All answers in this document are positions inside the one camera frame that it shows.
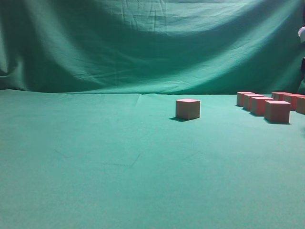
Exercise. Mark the pink cube column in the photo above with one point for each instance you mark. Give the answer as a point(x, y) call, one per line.
point(248, 100)
point(240, 98)
point(277, 111)
point(187, 109)
point(292, 99)
point(258, 105)
point(300, 104)
point(278, 95)

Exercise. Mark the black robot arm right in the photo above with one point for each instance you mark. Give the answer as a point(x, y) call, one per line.
point(301, 34)

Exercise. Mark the green cloth backdrop and cover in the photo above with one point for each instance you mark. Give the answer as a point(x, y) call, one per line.
point(88, 133)

